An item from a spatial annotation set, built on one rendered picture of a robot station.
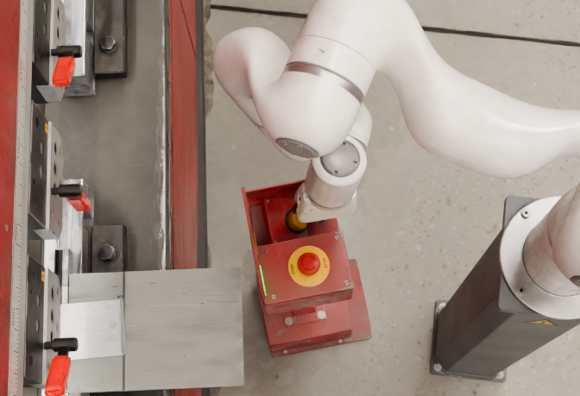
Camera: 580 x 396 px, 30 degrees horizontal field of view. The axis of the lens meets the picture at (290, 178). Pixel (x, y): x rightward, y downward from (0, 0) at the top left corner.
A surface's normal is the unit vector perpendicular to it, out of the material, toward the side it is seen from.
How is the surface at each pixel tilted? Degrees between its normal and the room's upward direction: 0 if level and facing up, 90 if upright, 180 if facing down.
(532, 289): 0
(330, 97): 23
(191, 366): 0
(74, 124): 0
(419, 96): 49
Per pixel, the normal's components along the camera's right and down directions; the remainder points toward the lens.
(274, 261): -0.02, -0.27
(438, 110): -0.28, 0.14
